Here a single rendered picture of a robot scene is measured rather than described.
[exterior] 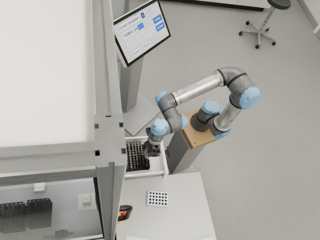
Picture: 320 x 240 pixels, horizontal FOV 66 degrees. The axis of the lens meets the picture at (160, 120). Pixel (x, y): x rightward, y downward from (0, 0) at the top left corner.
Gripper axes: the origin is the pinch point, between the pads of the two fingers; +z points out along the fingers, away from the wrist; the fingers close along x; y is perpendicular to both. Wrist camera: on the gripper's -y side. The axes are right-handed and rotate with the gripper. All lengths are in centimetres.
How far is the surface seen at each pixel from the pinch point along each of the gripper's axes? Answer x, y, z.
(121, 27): -9, -85, -19
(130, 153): -9.7, -3.2, 7.5
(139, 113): 17, -87, 93
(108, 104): -27, 36, -100
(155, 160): 6.8, 0.5, 13.7
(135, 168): -7.7, 6.4, 7.6
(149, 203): 0.3, 24.5, 21.3
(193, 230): 24, 43, 21
